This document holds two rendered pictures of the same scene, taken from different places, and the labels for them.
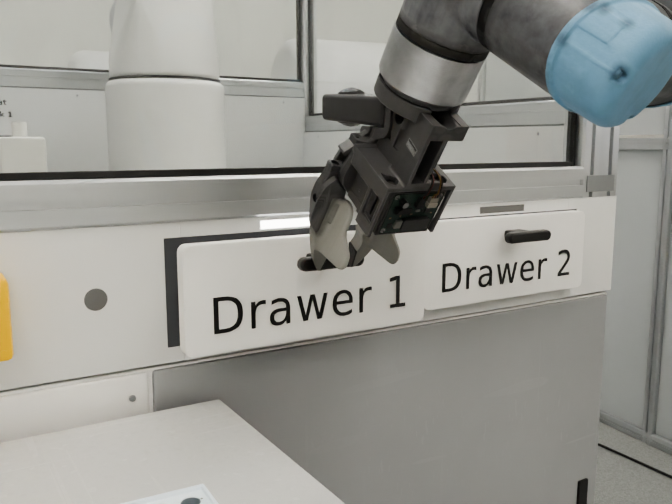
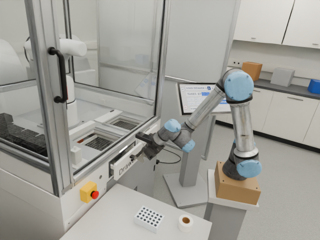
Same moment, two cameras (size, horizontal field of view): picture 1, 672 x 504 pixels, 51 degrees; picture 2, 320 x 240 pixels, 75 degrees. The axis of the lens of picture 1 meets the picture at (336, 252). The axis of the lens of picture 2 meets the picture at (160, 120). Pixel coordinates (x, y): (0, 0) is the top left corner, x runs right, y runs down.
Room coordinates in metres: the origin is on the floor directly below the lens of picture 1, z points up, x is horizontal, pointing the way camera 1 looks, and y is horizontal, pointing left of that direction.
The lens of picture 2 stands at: (-0.23, 0.53, 1.63)
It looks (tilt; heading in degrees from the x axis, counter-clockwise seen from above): 24 degrees down; 324
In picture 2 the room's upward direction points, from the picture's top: 5 degrees clockwise
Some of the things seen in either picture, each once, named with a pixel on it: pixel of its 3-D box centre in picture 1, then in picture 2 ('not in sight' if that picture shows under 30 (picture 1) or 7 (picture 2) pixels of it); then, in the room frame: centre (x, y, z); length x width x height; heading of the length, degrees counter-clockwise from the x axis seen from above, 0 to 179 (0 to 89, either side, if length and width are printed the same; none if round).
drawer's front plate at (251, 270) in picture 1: (312, 285); (129, 159); (0.73, 0.02, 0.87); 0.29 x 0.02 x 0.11; 121
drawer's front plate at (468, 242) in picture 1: (505, 256); (147, 137); (0.92, -0.23, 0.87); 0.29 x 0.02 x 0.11; 121
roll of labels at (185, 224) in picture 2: not in sight; (185, 223); (0.25, -0.04, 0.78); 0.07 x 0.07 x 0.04
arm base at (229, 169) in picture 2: not in sight; (236, 165); (0.33, -0.49, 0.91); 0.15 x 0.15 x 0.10
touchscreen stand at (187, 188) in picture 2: not in sight; (195, 150); (1.04, -0.90, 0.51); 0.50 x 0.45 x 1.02; 162
